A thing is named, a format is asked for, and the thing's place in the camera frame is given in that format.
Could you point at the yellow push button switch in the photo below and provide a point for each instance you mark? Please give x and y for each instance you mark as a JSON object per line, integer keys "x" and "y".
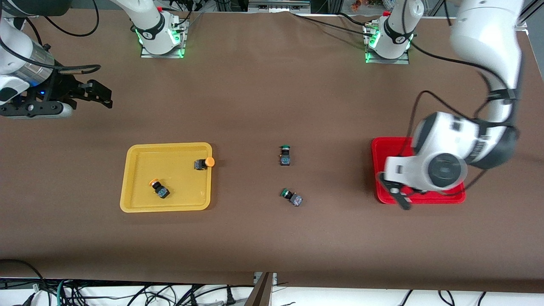
{"x": 161, "y": 192}
{"x": 209, "y": 161}

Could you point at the brown table cover sheet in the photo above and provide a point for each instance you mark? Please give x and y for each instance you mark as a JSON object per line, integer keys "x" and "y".
{"x": 272, "y": 238}

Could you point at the aluminium frame profile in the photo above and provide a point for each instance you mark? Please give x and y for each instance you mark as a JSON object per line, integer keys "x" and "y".
{"x": 522, "y": 23}

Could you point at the yellow plastic tray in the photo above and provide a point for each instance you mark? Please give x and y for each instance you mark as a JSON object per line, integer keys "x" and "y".
{"x": 140, "y": 170}

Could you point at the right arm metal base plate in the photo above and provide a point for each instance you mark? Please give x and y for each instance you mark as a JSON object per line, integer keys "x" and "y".
{"x": 178, "y": 53}

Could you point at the red plastic tray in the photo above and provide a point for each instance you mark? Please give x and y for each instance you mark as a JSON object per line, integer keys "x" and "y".
{"x": 381, "y": 147}

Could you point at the colourful small background items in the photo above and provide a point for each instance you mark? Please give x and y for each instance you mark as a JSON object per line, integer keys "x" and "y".
{"x": 359, "y": 4}

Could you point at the green push button switch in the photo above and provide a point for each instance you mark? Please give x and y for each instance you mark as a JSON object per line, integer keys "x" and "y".
{"x": 296, "y": 199}
{"x": 285, "y": 160}

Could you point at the grey background device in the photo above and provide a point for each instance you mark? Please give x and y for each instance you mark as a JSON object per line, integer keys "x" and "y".
{"x": 276, "y": 6}

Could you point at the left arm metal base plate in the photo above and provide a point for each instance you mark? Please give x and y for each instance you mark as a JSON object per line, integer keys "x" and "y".
{"x": 403, "y": 61}

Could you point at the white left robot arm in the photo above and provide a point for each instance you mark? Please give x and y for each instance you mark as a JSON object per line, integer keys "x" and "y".
{"x": 484, "y": 34}

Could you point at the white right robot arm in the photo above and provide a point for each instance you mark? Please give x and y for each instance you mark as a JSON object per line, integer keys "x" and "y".
{"x": 148, "y": 21}

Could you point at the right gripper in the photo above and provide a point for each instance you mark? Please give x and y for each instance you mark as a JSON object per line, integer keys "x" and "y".
{"x": 60, "y": 88}

